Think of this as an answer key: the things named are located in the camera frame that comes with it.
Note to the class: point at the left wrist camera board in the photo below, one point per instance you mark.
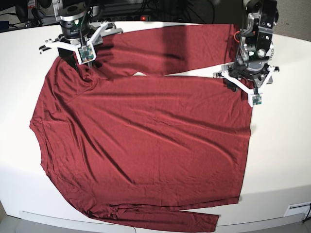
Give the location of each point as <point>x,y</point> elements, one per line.
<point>254,99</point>

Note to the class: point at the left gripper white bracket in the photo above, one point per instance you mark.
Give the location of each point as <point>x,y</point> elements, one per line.
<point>250,81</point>

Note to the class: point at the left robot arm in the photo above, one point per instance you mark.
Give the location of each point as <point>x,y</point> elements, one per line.
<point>255,45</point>

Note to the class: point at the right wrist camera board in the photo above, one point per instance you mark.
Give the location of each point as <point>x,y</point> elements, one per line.
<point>87,54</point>

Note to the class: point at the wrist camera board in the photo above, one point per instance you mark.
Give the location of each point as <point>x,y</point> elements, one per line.
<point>254,99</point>
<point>87,54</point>

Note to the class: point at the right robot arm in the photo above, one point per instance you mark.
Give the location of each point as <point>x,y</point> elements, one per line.
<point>83,28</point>

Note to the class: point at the dark red long-sleeve shirt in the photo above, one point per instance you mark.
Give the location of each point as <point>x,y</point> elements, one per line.
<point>130,141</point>

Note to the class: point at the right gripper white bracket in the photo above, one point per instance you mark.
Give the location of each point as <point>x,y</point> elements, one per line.
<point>67,47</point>

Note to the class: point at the black power strip red light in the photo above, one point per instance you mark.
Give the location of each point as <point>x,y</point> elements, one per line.
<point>128,18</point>

